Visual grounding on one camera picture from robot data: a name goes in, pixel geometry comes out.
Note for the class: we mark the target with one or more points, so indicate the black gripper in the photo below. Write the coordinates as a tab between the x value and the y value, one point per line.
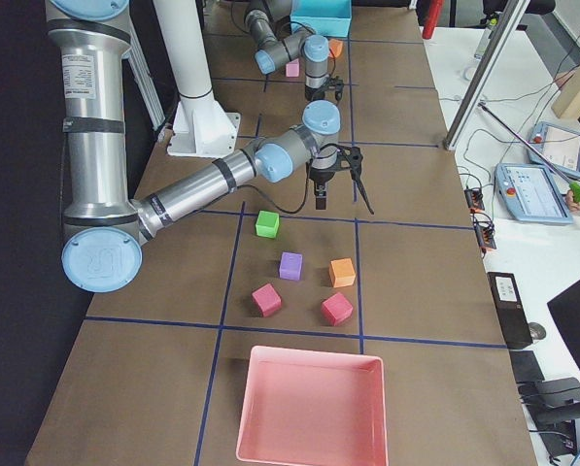
313	90
323	175

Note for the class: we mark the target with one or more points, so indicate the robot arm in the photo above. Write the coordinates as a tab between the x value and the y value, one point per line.
261	19
113	117

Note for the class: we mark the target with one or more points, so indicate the orange foam block left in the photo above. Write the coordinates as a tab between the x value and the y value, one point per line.
335	47

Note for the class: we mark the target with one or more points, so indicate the orange foam block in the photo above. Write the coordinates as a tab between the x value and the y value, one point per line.
335	47
342	272

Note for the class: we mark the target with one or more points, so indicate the pink foam block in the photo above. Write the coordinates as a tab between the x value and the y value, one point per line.
292	69

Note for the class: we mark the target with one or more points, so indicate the green foam block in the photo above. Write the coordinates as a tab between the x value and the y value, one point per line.
267	224

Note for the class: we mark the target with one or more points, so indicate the teal plastic bin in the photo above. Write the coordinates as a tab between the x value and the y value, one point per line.
330	18

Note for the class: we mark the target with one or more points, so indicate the purple foam block right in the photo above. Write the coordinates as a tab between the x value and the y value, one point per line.
290	266

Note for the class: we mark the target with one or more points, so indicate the orange foam block right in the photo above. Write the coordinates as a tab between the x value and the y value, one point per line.
342	272

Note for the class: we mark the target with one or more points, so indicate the red foam block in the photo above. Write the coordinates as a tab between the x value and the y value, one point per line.
267	300
336	309

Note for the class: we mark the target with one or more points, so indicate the teach pendant front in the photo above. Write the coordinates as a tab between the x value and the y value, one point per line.
530	194

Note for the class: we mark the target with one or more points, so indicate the teach pendant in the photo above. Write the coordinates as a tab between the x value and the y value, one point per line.
530	194
559	145

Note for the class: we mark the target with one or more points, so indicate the pink plastic tray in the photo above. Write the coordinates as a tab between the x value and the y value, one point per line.
307	407

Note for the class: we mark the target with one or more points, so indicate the black power box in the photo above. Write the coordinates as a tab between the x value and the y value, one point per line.
510	312

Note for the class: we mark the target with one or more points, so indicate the teach pendant rear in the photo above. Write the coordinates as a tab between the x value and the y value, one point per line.
559	145

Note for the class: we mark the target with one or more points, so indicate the aluminium frame post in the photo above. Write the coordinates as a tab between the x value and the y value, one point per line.
509	20

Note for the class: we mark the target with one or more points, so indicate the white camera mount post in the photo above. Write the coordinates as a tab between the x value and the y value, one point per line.
201	126

